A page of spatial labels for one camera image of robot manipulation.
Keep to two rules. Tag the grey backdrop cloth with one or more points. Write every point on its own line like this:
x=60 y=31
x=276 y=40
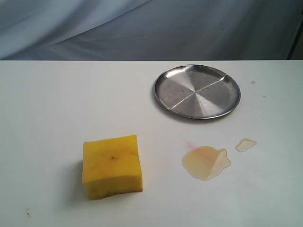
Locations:
x=148 y=30

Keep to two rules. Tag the small yellowish liquid spill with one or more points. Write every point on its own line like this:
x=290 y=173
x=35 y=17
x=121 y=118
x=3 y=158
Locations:
x=244 y=145

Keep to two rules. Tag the round steel plate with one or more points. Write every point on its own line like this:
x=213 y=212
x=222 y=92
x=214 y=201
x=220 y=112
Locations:
x=196 y=92

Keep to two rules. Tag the black stand pole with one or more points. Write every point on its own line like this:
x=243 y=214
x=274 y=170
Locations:
x=295 y=41

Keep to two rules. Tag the large yellowish liquid spill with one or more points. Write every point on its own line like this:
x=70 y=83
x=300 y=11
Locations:
x=205 y=162

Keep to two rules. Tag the yellow sponge block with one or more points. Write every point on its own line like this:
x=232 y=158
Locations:
x=111 y=167

